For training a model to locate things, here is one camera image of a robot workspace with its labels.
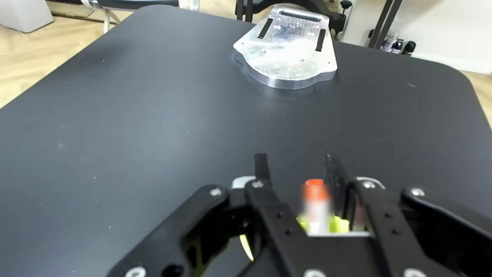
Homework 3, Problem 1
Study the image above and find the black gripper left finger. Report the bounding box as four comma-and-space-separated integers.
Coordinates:
105, 152, 310, 277

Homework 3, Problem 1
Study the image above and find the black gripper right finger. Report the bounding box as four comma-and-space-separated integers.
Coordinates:
324, 152, 492, 277

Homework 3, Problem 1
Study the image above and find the red marker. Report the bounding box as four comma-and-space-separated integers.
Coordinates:
302, 177, 331, 237

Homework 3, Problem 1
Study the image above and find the silver metal mounting plate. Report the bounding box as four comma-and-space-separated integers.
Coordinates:
231, 4, 339, 92

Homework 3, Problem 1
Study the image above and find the black tripod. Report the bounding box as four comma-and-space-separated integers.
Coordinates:
365, 0, 418, 55

